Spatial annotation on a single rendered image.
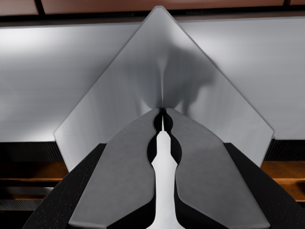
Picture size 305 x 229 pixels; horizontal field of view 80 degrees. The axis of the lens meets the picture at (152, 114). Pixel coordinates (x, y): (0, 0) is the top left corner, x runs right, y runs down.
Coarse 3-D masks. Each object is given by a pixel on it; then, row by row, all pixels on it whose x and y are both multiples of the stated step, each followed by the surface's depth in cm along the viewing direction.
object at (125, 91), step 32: (128, 64) 12; (160, 64) 12; (192, 64) 12; (96, 96) 13; (128, 96) 13; (160, 96) 13; (192, 96) 13; (224, 96) 13; (64, 128) 15; (96, 128) 15; (224, 128) 14; (256, 128) 14
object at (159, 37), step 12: (156, 12) 10; (168, 12) 10; (144, 24) 11; (156, 24) 11; (168, 24) 11; (132, 36) 11; (144, 36) 11; (156, 36) 11; (168, 36) 11; (180, 36) 11; (132, 48) 11; (144, 48) 11; (156, 48) 11; (168, 48) 11; (180, 48) 11; (192, 48) 11; (120, 60) 12; (132, 60) 12
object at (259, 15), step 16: (128, 16) 15; (144, 16) 14; (176, 16) 13; (192, 16) 13; (208, 16) 12; (224, 16) 12; (240, 16) 12; (256, 16) 11; (272, 16) 11; (288, 16) 11
